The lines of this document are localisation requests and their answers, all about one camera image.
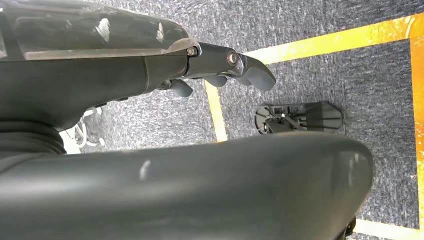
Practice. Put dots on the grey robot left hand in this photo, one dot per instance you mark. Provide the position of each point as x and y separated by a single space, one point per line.
82 73

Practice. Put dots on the yellow floor tape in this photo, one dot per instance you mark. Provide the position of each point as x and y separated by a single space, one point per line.
331 41

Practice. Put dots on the black robot foot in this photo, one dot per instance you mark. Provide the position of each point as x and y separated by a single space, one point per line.
314 117

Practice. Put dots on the grey robot body shell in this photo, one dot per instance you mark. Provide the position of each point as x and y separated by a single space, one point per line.
198 192

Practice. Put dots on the robot left arm ribbed sleeve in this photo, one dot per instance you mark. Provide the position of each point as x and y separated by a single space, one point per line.
26 139

